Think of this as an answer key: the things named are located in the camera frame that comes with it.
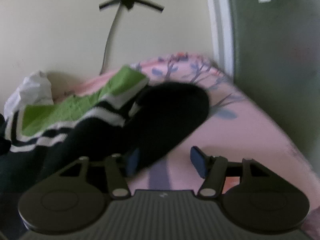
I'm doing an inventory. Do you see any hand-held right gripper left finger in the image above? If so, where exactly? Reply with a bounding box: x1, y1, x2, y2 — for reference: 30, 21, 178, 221
58, 149, 141, 200

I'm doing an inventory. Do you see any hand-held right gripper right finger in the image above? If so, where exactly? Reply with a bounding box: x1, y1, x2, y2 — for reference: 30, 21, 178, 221
190, 146, 273, 197

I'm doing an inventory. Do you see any navy white-striped garment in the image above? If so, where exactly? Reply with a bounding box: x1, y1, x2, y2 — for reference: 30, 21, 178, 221
0, 65, 210, 195

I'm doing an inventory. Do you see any pink floral bed sheet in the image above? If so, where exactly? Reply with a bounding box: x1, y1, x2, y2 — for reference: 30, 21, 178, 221
54, 52, 320, 238

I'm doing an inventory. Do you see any green door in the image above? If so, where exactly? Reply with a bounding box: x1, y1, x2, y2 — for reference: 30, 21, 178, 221
226, 0, 320, 162

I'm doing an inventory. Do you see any white cloth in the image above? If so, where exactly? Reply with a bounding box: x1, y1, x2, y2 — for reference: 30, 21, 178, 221
4, 70, 54, 120

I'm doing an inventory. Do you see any dark cloth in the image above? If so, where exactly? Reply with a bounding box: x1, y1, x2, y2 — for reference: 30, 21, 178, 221
0, 114, 12, 155

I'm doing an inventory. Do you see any white door frame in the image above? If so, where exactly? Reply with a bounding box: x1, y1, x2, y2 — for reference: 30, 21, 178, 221
203, 0, 236, 77

